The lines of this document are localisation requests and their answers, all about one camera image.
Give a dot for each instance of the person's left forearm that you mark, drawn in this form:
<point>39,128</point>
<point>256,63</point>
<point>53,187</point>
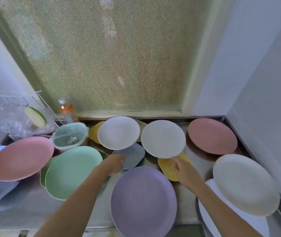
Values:
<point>76,207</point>

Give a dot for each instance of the green square dish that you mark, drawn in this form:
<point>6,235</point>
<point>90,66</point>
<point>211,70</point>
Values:
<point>104,155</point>
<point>44,172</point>

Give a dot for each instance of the person's right hand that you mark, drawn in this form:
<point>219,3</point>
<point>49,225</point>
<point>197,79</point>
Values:
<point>186,175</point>

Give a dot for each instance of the clear plastic bag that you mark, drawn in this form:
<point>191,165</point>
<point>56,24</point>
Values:
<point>7,123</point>

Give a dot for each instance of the mint green strainer bowl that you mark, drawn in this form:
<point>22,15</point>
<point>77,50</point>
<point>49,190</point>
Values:
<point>66,133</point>

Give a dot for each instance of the orange drink bottle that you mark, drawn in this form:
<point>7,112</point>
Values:
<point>66,109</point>

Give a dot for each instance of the green round plate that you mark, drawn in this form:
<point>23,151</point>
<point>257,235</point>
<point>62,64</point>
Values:
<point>71,170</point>

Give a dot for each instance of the beige round plate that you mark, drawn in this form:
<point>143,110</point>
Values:
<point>245,185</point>

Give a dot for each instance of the small white plastic piece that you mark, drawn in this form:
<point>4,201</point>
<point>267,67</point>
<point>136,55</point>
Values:
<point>73,139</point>

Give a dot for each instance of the yellow square dish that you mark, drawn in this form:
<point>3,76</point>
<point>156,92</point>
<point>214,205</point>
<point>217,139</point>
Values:
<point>165,170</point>
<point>93,133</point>

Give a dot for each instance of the pink round plate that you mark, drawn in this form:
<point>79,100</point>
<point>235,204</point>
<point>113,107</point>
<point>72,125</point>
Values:
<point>21,158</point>
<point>212,135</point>

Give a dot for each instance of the yellow green oval sponge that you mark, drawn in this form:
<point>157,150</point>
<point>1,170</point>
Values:
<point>35,117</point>

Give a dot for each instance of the cream square dish back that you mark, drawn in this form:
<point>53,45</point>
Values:
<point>142,125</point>

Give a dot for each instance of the person's left hand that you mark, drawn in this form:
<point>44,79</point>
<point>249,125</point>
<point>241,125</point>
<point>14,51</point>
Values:
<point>112,165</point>

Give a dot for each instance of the purple round plate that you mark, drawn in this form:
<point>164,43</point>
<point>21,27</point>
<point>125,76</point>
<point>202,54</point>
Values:
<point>143,202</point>

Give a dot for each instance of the white large round plate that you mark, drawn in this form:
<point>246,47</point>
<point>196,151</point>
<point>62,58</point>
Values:
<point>260,225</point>

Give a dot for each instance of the person's right forearm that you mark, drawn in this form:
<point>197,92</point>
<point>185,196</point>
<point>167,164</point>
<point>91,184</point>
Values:
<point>219,214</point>

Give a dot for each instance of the pale lavender small round plate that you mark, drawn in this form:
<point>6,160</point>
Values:
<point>118,132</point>

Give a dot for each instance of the white small round plate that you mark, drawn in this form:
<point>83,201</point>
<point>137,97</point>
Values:
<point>163,138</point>

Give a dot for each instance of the frosted glass window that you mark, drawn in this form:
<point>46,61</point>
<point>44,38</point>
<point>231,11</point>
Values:
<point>106,59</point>

